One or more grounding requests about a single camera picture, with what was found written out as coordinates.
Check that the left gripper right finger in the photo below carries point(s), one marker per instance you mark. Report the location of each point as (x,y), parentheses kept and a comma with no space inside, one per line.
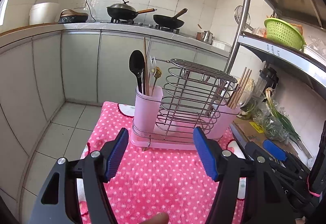
(218,162)

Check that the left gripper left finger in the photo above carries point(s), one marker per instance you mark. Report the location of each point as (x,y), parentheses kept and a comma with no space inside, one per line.
(102,164)

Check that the brown wooden chopstick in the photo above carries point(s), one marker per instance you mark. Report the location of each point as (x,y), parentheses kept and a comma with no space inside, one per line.
(235,103)
(145,79)
(237,88)

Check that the black plastic spoon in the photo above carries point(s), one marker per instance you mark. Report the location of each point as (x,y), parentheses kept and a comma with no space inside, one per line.
(137,66)

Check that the gold leaf spoon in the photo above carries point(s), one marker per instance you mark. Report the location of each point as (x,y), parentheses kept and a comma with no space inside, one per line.
(157,73)

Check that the left hand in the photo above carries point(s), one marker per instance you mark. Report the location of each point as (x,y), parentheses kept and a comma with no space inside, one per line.
(161,218)

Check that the pink utensil cup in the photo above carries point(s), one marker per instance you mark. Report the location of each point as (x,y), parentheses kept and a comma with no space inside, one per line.
(223,116)
(146,111)

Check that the pink polka dot towel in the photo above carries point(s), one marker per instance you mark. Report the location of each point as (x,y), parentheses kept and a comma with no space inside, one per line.
(152,181)

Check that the pink drip tray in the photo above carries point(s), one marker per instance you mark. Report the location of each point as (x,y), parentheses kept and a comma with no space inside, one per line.
(173,132)

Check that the green onions in bag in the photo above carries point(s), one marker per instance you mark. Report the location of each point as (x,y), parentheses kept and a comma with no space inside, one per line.
(275,123)

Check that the black blender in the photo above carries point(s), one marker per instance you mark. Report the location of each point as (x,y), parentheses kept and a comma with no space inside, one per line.
(267,79)

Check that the metal kettle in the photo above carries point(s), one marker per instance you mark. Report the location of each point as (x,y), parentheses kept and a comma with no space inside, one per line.
(204,36)

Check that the green plastic colander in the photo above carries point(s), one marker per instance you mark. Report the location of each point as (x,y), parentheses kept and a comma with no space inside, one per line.
(282,32)

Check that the black frying pan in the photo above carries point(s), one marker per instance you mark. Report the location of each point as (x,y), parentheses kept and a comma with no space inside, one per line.
(170,22)

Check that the black wok with lid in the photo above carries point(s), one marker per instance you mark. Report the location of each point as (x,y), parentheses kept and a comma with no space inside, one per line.
(123,11)

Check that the white rice cooker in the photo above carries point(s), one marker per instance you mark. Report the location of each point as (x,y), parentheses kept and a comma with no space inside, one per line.
(44,12)

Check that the metal wire dish rack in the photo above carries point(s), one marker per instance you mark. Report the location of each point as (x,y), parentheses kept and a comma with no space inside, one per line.
(192,88)

